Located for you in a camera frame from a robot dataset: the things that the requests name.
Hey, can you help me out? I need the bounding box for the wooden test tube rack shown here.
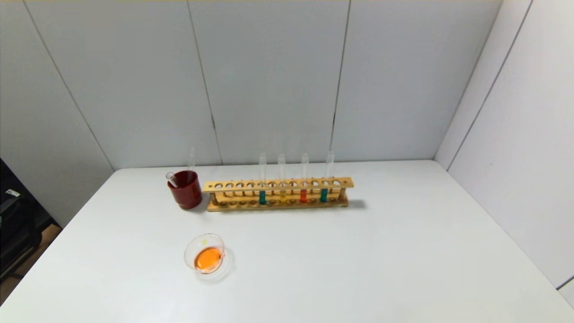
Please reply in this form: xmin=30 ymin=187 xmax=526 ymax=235
xmin=203 ymin=177 xmax=355 ymax=212

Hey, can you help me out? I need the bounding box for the teal pigment test tube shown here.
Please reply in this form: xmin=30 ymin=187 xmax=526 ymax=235
xmin=258 ymin=153 xmax=267 ymax=205
xmin=320 ymin=150 xmax=335 ymax=203

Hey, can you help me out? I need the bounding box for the dark red cup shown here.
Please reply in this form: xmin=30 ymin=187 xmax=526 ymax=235
xmin=167 ymin=170 xmax=203 ymax=211

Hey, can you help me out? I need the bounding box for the clear glass beaker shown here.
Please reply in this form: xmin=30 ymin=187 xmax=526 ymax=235
xmin=183 ymin=233 xmax=235 ymax=282

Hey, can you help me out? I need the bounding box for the black chair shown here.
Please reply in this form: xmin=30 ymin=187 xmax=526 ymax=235
xmin=0 ymin=157 xmax=61 ymax=283

